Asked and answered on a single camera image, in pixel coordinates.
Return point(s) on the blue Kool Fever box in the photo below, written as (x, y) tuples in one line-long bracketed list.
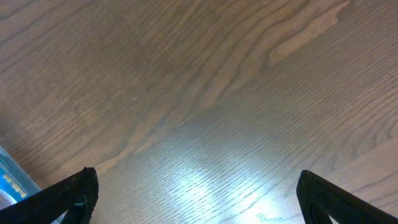
[(11, 191)]

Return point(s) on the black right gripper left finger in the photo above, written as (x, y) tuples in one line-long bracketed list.
[(74, 197)]

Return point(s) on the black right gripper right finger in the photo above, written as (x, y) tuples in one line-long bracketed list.
[(322, 202)]

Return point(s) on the clear plastic container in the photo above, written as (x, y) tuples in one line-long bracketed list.
[(28, 210)]

